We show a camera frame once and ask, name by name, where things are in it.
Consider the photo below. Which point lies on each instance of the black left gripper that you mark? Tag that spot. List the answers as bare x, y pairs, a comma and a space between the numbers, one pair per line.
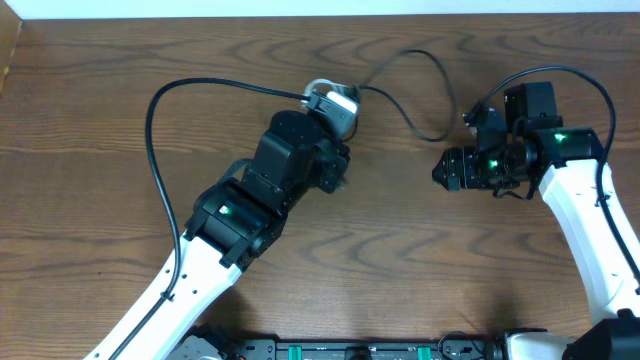
339, 175

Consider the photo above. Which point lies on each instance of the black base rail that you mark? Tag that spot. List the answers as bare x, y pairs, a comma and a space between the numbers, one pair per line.
205, 342

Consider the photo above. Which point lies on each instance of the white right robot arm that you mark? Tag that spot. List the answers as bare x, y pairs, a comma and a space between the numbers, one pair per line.
529, 144

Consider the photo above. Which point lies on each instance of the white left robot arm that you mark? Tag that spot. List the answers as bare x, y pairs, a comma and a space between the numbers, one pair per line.
232, 224

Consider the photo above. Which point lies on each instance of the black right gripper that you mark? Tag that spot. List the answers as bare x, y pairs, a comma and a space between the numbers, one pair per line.
462, 170

